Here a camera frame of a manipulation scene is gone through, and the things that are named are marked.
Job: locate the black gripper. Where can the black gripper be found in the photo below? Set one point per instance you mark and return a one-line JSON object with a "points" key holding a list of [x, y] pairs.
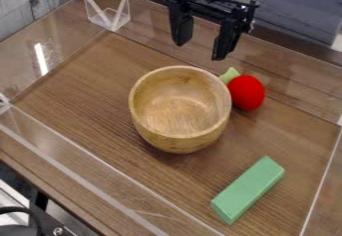
{"points": [[238, 10]]}

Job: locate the green rectangular block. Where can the green rectangular block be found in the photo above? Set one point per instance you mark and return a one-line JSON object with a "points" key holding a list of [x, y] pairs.
{"points": [[246, 190]]}

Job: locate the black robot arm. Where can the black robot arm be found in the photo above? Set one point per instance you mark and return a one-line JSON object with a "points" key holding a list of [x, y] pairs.
{"points": [[233, 13]]}

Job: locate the brown wooden bowl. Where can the brown wooden bowl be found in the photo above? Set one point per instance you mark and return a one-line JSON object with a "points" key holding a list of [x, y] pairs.
{"points": [[179, 106]]}

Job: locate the small light green piece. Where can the small light green piece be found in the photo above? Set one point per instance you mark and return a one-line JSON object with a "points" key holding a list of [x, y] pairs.
{"points": [[232, 73]]}

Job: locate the red plush ball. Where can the red plush ball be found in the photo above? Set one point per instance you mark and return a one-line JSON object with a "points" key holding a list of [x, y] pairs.
{"points": [[248, 92]]}

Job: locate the clear acrylic corner bracket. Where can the clear acrylic corner bracket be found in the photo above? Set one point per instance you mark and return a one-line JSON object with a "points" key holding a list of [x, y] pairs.
{"points": [[110, 18]]}

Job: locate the clear acrylic tray wall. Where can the clear acrylic tray wall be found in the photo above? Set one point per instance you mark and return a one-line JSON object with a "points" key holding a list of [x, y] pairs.
{"points": [[69, 138]]}

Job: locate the black table leg bracket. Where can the black table leg bracket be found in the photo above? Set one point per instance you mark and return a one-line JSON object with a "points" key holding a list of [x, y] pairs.
{"points": [[58, 222]]}

